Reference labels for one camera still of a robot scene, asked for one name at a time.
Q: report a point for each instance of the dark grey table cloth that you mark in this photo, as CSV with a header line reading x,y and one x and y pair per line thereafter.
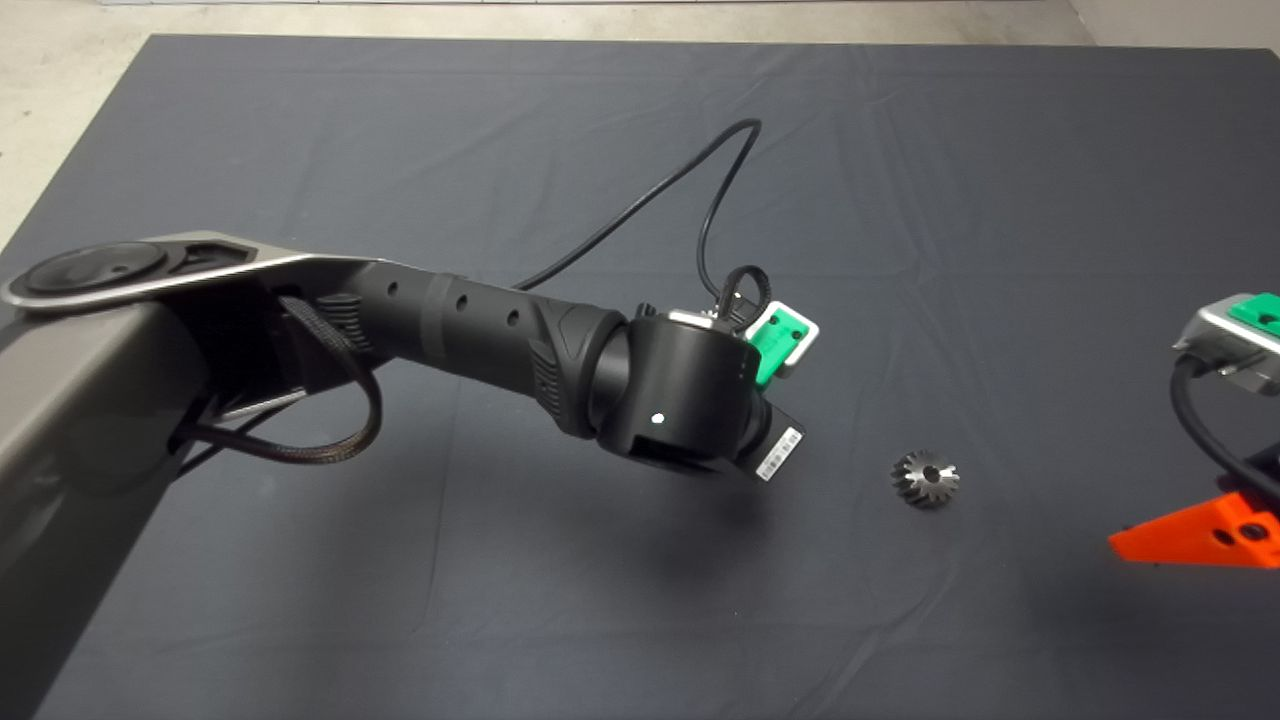
x,y
700,600

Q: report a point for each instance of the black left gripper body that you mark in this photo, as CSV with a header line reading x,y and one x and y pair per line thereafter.
x,y
775,445

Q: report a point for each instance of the gripper green camera mount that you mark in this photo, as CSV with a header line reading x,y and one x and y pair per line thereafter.
x,y
1260,310
775,345

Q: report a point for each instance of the left gripper silver camera box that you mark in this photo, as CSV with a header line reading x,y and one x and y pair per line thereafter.
x,y
808,340

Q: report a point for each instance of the right gripper green camera mount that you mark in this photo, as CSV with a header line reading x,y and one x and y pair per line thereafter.
x,y
1260,310

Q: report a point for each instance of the left gripper green camera mount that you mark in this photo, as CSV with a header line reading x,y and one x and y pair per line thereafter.
x,y
775,345

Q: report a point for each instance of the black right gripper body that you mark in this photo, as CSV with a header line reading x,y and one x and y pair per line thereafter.
x,y
1265,475

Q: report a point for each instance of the right gripper silver camera box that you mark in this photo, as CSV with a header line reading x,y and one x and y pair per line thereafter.
x,y
1210,335

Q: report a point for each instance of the large steel gear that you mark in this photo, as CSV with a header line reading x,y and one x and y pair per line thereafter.
x,y
910,485

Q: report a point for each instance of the gripper silver camera box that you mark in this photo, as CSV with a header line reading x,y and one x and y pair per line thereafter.
x,y
808,340
1210,335

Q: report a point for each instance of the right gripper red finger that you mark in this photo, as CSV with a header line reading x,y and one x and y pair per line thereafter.
x,y
1190,540

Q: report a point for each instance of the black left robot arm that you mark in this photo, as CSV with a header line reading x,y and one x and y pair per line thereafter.
x,y
450,310

